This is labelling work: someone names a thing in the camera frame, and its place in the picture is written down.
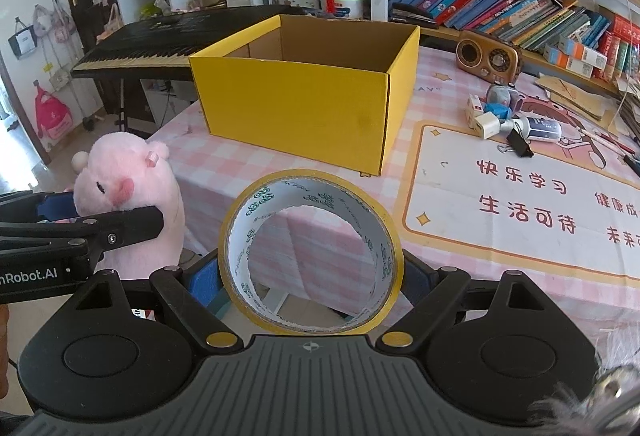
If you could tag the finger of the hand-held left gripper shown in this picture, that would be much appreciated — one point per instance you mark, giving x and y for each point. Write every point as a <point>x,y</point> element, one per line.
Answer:
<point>125,223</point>
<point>55,205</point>

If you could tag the pink checked desktop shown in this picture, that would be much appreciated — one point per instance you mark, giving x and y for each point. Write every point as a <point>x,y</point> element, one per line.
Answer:
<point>225,166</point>

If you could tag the yellow cardboard box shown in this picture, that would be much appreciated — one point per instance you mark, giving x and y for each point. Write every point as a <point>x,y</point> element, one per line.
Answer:
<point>300,106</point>

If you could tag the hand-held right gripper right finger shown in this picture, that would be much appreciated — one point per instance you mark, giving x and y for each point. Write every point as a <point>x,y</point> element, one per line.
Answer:
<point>414,278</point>

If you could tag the stack of dark flat books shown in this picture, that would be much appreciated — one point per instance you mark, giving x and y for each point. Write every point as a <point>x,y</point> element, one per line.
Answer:
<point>412,11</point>

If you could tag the brown cardboard pieces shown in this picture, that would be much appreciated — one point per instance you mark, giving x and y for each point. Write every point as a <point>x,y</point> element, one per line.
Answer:
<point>575,96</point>

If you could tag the pencil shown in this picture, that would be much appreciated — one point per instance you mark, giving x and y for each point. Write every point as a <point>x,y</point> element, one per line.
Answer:
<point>600,138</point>

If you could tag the purple toy piece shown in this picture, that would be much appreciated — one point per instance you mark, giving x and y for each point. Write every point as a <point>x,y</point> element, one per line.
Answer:
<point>518,104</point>

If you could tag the yellow tape roll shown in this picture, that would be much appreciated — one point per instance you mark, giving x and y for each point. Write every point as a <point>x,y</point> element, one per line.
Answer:
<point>235,236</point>

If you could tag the white glue bottle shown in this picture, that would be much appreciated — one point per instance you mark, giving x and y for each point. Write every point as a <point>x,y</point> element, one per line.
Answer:
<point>542,129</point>

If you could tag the white staple box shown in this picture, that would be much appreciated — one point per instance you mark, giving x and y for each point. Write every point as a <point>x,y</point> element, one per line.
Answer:
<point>474,110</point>

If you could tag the pink plush toy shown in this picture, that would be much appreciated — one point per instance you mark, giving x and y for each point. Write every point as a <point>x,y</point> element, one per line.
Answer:
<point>135,181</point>

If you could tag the pink backpack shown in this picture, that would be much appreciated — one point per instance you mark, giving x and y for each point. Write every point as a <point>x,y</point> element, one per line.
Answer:
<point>52,116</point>

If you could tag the green white pen cup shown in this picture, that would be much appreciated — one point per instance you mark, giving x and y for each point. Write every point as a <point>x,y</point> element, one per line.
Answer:
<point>348,5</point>

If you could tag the white tote bag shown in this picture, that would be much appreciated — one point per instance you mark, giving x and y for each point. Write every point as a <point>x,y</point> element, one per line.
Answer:
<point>21,41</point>

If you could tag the grey frog toy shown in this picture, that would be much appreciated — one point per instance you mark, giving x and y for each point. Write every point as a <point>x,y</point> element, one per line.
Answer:
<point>500,95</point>

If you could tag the black electronic keyboard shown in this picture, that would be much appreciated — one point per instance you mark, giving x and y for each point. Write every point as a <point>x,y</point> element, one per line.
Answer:
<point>150,41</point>

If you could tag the wooden bookshelf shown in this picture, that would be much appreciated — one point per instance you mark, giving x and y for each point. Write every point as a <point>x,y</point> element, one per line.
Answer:
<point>545,61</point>

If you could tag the brown retro radio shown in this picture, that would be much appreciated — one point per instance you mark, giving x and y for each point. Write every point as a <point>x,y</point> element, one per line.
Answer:
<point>487,56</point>

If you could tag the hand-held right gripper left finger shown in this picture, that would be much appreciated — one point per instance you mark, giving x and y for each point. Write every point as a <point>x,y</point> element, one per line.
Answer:
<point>206,288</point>

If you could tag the orange white small boxes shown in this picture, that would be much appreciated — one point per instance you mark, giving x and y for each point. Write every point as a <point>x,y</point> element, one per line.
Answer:
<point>575,56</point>

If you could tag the black binder clip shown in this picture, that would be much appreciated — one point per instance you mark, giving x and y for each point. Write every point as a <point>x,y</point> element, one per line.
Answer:
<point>520,142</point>

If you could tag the row of colourful books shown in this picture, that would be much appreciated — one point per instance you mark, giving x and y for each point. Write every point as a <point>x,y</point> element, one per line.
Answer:
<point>500,1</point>

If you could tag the white pen holder box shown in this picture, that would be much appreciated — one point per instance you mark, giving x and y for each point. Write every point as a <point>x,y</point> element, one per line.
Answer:
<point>298,0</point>

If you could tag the black keyboard stand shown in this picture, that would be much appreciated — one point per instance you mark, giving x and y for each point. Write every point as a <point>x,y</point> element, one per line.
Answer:
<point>121,106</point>

